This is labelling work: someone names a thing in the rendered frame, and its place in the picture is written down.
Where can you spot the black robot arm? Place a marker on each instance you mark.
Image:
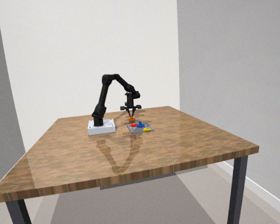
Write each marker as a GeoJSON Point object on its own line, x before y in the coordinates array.
{"type": "Point", "coordinates": [100, 108]}

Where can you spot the blue gear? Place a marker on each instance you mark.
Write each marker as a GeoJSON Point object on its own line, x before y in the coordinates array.
{"type": "Point", "coordinates": [140, 125]}

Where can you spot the orange gear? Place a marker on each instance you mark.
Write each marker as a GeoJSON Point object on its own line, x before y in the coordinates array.
{"type": "Point", "coordinates": [131, 118]}

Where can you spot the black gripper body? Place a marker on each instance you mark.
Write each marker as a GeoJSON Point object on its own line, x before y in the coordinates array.
{"type": "Point", "coordinates": [130, 105]}

